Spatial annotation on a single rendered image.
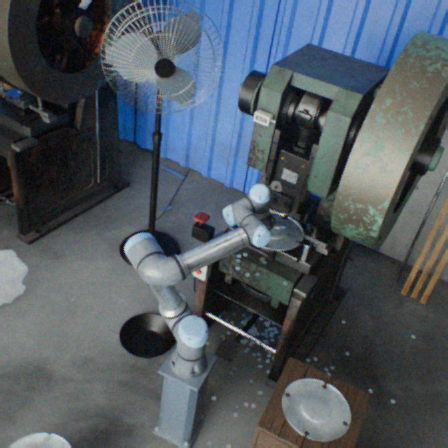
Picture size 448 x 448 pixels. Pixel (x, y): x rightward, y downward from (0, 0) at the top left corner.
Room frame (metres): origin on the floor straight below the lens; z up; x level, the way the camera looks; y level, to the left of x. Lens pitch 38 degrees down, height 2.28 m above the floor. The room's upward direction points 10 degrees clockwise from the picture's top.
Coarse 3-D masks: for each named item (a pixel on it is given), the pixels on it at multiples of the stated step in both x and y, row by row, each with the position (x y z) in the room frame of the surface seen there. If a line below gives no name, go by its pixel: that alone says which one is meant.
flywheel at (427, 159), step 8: (440, 112) 2.23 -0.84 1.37; (432, 128) 2.20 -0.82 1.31; (432, 136) 1.91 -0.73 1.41; (424, 144) 1.87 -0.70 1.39; (432, 144) 1.86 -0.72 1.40; (440, 144) 1.93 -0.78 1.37; (424, 152) 1.85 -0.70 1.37; (432, 152) 1.84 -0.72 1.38; (440, 152) 1.86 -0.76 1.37; (416, 160) 1.84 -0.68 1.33; (424, 160) 1.83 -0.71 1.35; (432, 160) 1.85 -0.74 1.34; (416, 168) 1.84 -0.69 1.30; (424, 168) 1.83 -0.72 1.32; (432, 168) 1.84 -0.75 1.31; (408, 176) 2.11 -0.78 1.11; (400, 192) 2.05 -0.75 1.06
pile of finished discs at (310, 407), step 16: (304, 384) 1.50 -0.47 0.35; (320, 384) 1.51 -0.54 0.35; (288, 400) 1.40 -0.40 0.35; (304, 400) 1.41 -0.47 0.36; (320, 400) 1.43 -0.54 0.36; (336, 400) 1.45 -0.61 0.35; (288, 416) 1.33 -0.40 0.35; (304, 416) 1.34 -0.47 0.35; (320, 416) 1.35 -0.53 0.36; (336, 416) 1.37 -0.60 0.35; (320, 432) 1.28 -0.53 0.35; (336, 432) 1.30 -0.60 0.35
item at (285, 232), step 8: (280, 216) 2.12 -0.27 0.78; (280, 224) 2.05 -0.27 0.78; (288, 224) 2.06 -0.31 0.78; (296, 224) 2.07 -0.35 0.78; (272, 232) 1.97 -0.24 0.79; (280, 232) 1.98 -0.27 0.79; (288, 232) 2.00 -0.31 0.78; (296, 232) 2.01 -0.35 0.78; (272, 240) 1.92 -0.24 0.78; (280, 240) 1.93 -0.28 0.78; (288, 240) 1.94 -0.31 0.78; (264, 248) 1.86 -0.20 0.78; (272, 248) 1.86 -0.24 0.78; (280, 248) 1.87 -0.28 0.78; (288, 248) 1.88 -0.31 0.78
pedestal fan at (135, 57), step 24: (168, 0) 2.46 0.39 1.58; (168, 24) 2.45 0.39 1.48; (192, 24) 2.48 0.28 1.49; (120, 48) 2.45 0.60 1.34; (144, 48) 2.49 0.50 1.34; (168, 48) 2.42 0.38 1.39; (192, 48) 2.58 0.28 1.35; (120, 72) 2.43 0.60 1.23; (144, 72) 2.46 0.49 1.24; (168, 72) 2.43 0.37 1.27; (192, 72) 2.47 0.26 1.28; (120, 96) 2.47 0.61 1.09; (168, 96) 2.55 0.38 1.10; (168, 240) 2.69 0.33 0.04
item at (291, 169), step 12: (288, 144) 2.12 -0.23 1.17; (312, 144) 2.13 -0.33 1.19; (288, 156) 2.05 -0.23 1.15; (300, 156) 2.03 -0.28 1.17; (276, 168) 2.06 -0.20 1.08; (288, 168) 2.04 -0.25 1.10; (300, 168) 2.02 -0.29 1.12; (276, 180) 2.05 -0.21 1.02; (288, 180) 2.03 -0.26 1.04; (300, 180) 2.01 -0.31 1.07; (276, 192) 2.03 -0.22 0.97; (288, 192) 2.03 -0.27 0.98; (276, 204) 2.01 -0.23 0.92; (288, 204) 1.99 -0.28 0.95; (300, 204) 2.02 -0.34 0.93
